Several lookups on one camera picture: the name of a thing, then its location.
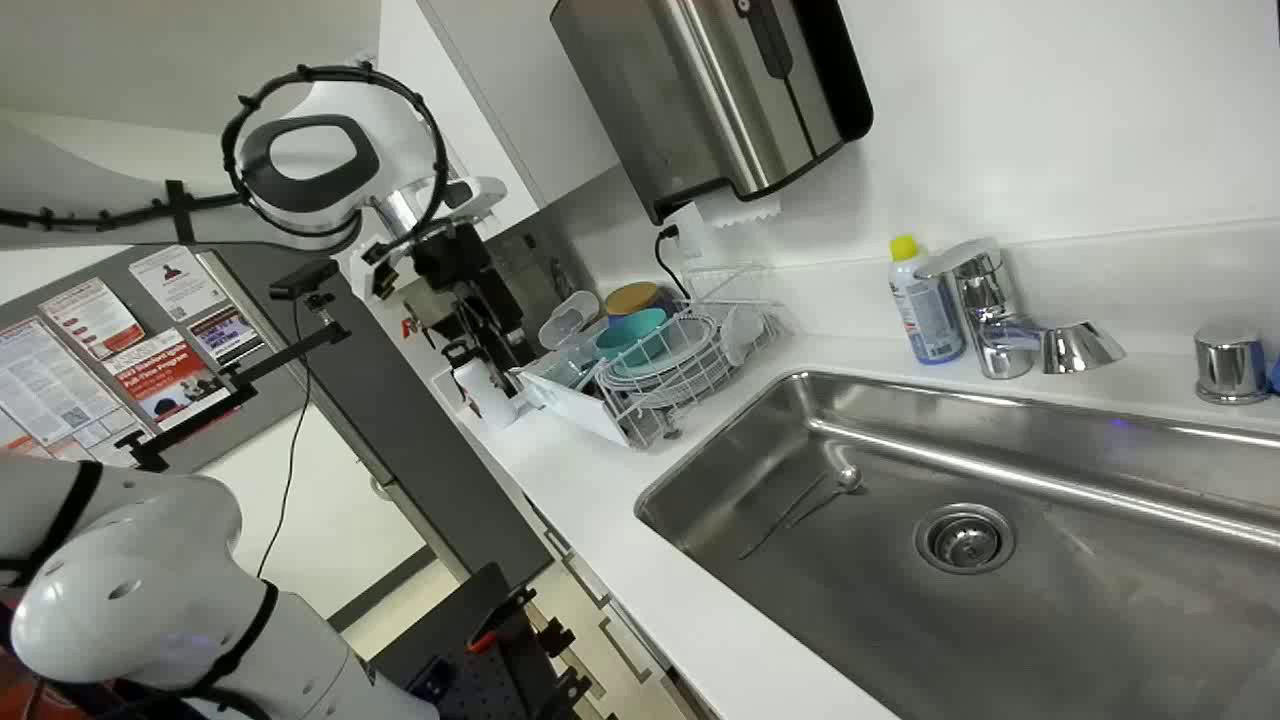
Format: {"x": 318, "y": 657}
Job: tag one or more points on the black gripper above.
{"x": 445, "y": 275}

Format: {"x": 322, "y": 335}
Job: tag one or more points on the chrome sink faucet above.
{"x": 992, "y": 315}

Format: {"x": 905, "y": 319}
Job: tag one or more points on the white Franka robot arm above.
{"x": 133, "y": 602}

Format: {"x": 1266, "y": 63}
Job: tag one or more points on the white dish rack tray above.
{"x": 564, "y": 404}

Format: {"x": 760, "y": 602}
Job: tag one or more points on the dish soap bottle yellow cap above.
{"x": 925, "y": 315}

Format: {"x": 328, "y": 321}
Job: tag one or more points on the round sink drain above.
{"x": 966, "y": 537}

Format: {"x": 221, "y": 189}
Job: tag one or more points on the stainless steel sink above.
{"x": 1065, "y": 625}

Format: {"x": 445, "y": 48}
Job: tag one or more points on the white stand black top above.
{"x": 484, "y": 389}

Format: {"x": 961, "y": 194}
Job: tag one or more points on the clear plastic container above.
{"x": 571, "y": 321}

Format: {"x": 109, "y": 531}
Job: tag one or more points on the dark grey panel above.
{"x": 413, "y": 455}

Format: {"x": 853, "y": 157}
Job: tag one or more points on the teal bowl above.
{"x": 633, "y": 336}

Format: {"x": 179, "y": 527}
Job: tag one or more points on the white plate black-dotted rim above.
{"x": 702, "y": 350}

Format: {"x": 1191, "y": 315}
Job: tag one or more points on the small dark photo poster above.
{"x": 224, "y": 335}

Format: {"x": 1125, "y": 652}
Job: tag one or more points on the black metal cart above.
{"x": 463, "y": 652}

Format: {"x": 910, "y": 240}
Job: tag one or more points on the white poster black figure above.
{"x": 179, "y": 283}

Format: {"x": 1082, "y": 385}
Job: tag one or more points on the poster with red banner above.
{"x": 167, "y": 382}

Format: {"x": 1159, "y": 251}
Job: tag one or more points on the stainless paper towel dispenser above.
{"x": 721, "y": 95}

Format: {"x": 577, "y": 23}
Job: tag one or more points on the cream lower cabinet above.
{"x": 640, "y": 664}

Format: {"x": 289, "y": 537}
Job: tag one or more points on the white poster red header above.
{"x": 90, "y": 319}

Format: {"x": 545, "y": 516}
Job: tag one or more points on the white text poster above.
{"x": 53, "y": 394}

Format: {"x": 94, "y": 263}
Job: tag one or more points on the chrome cone sprayer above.
{"x": 1079, "y": 350}

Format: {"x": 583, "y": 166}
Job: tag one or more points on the chrome round knob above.
{"x": 1228, "y": 360}

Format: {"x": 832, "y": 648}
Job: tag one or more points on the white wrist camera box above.
{"x": 475, "y": 199}

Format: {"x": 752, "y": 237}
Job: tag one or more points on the black clamp mount bar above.
{"x": 280, "y": 350}

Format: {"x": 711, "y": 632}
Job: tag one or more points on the white wall outlet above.
{"x": 687, "y": 240}

